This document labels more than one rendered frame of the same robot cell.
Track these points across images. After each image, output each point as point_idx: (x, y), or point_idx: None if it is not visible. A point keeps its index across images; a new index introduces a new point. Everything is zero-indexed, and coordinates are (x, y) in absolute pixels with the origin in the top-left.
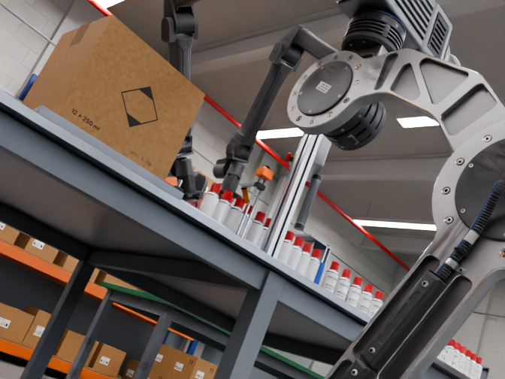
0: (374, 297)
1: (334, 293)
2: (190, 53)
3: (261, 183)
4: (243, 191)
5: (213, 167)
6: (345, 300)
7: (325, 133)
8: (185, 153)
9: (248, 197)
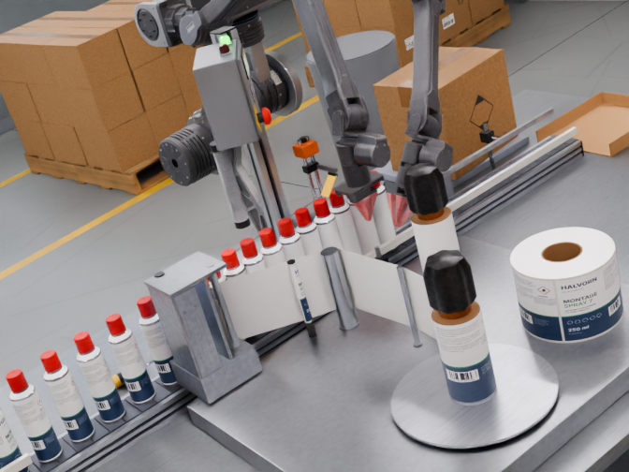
0: (27, 384)
1: (141, 357)
2: (414, 18)
3: (309, 162)
4: (333, 179)
5: (389, 149)
6: (110, 376)
7: (276, 114)
8: (417, 134)
9: (324, 185)
